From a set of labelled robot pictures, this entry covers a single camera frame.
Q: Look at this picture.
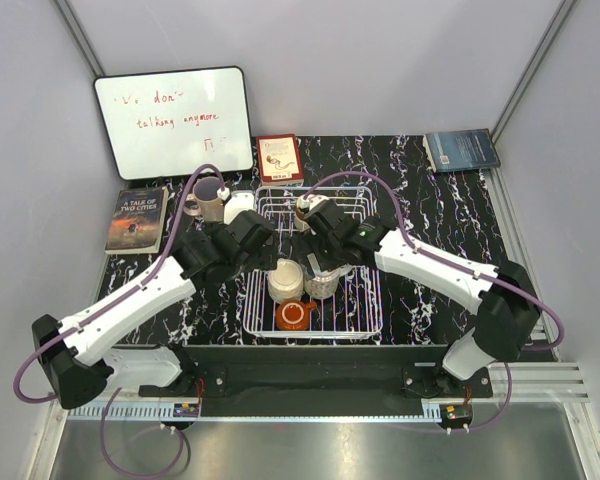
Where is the floral patterned mug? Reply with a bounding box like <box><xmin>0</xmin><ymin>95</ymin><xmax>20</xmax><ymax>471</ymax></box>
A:
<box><xmin>303</xmin><ymin>266</ymin><xmax>352</xmax><ymax>300</ymax></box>

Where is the cream ribbed cup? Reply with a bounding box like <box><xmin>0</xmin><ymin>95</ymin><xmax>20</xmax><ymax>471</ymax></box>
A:
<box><xmin>267</xmin><ymin>259</ymin><xmax>304</xmax><ymax>303</ymax></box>

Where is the brown and cream cup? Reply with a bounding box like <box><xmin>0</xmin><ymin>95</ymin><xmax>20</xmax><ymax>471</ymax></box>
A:
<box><xmin>294</xmin><ymin>196</ymin><xmax>311</xmax><ymax>232</ymax></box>

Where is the pink glossy mug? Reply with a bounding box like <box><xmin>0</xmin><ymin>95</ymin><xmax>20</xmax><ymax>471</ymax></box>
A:
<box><xmin>184</xmin><ymin>176</ymin><xmax>231</xmax><ymax>222</ymax></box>

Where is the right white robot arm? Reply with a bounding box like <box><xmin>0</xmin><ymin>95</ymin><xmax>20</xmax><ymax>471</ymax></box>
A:
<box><xmin>296</xmin><ymin>194</ymin><xmax>541</xmax><ymax>397</ymax></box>

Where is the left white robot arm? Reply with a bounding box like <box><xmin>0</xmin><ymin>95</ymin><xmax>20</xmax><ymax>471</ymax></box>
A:
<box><xmin>32</xmin><ymin>210</ymin><xmax>277</xmax><ymax>410</ymax></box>

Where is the orange small cup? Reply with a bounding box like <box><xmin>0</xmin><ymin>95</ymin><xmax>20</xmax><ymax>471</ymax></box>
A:
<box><xmin>275</xmin><ymin>299</ymin><xmax>317</xmax><ymax>332</ymax></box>

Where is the red and white book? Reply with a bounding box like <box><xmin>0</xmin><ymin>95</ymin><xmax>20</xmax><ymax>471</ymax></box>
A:
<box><xmin>256</xmin><ymin>134</ymin><xmax>304</xmax><ymax>186</ymax></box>

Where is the Tale of Two Cities book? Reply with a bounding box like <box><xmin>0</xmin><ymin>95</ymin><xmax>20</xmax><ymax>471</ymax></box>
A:
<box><xmin>105</xmin><ymin>186</ymin><xmax>168</xmax><ymax>255</ymax></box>

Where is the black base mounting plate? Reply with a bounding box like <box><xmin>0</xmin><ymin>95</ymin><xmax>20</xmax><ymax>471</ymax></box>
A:
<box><xmin>136</xmin><ymin>345</ymin><xmax>494</xmax><ymax>408</ymax></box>

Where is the white dry-erase board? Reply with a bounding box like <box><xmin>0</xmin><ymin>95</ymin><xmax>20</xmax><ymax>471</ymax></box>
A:
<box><xmin>94</xmin><ymin>66</ymin><xmax>254</xmax><ymax>180</ymax></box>

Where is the blue book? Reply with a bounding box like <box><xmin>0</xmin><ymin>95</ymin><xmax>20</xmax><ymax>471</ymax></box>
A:
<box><xmin>423</xmin><ymin>129</ymin><xmax>501</xmax><ymax>173</ymax></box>

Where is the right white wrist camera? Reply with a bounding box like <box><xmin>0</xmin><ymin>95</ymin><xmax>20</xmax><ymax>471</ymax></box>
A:
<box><xmin>296</xmin><ymin>193</ymin><xmax>328</xmax><ymax>221</ymax></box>

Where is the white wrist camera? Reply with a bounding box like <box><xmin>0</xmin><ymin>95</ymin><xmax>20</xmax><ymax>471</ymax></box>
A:
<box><xmin>296</xmin><ymin>193</ymin><xmax>328</xmax><ymax>221</ymax></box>
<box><xmin>223</xmin><ymin>190</ymin><xmax>255</xmax><ymax>225</ymax></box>

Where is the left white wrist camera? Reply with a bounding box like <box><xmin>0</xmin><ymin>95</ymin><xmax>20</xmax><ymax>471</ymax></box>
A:
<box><xmin>223</xmin><ymin>190</ymin><xmax>255</xmax><ymax>225</ymax></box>

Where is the white wire dish rack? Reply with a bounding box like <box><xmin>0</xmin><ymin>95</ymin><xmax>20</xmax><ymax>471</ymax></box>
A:
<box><xmin>240</xmin><ymin>187</ymin><xmax>383</xmax><ymax>341</ymax></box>

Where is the white slotted cable duct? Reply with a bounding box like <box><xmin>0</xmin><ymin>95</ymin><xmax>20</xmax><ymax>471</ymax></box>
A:
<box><xmin>69</xmin><ymin>398</ymin><xmax>442</xmax><ymax>423</ymax></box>

